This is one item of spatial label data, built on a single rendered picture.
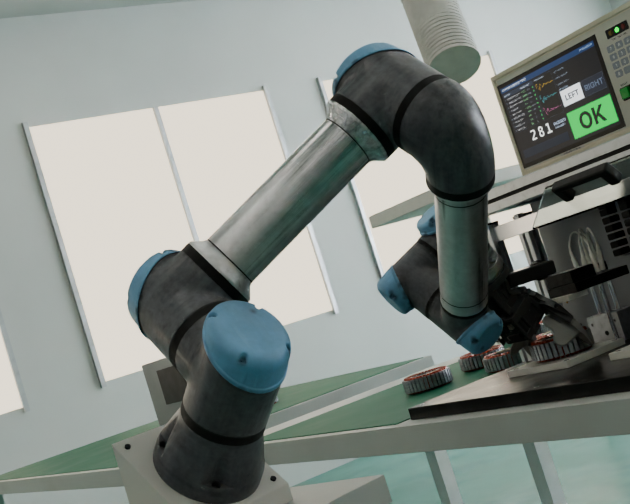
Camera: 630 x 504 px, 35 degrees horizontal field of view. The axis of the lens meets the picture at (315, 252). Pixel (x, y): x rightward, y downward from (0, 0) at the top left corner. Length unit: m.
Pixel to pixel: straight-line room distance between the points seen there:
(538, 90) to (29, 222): 4.60
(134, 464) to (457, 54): 1.95
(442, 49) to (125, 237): 3.69
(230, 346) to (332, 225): 5.84
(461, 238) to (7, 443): 4.73
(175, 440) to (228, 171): 5.48
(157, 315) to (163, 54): 5.58
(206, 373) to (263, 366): 0.07
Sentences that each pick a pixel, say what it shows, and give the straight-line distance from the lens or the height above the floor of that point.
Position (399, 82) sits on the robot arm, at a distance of 1.37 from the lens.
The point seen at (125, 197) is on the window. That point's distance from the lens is 6.42.
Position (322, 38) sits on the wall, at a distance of 7.54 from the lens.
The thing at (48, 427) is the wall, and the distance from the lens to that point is 6.03.
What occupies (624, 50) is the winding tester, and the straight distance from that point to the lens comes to 1.81.
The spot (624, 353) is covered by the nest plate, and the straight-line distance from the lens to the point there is 1.66.
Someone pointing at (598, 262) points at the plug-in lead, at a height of 0.92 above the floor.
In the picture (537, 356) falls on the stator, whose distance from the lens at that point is 1.82.
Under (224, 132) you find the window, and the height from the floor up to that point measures 2.36.
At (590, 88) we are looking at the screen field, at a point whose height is 1.22.
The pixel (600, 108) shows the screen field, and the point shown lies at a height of 1.18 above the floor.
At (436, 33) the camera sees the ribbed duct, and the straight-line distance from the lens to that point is 3.06.
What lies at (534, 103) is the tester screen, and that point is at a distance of 1.95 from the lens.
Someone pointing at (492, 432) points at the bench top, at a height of 0.72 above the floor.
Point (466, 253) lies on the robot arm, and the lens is 1.47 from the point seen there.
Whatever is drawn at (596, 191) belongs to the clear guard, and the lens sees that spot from 1.53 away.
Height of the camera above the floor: 0.98
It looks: 4 degrees up
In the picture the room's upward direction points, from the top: 18 degrees counter-clockwise
